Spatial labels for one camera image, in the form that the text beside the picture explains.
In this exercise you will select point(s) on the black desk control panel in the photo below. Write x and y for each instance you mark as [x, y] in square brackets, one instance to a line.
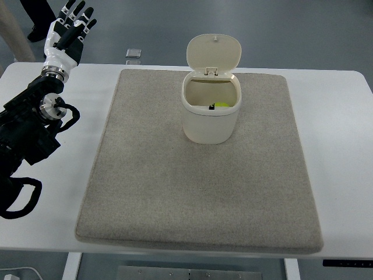
[347, 263]

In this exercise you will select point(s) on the white device on floor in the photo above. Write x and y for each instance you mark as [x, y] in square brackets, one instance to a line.
[15, 273]

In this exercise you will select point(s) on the white table leg left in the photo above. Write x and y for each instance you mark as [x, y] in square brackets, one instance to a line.
[72, 266]

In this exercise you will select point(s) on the white table leg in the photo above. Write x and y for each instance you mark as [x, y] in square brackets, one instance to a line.
[292, 269]
[72, 266]

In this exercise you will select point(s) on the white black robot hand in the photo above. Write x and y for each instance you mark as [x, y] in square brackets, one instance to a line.
[64, 43]

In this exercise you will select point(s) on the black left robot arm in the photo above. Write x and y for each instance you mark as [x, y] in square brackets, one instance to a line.
[32, 119]

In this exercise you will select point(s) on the grey fabric mat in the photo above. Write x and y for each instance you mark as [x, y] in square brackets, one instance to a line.
[150, 186]

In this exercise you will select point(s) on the person in beige clothes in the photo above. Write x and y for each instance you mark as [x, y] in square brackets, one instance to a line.
[40, 14]

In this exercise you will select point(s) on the yellow tennis ball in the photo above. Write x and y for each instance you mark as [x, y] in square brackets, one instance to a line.
[220, 104]

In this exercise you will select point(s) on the beige lidded plastic bin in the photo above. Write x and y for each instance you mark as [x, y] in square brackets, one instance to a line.
[212, 58]

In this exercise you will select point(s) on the small floor socket plate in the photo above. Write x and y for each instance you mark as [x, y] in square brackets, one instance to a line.
[133, 53]

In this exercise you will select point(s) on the white table leg right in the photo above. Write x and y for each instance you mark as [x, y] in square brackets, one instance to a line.
[292, 269]

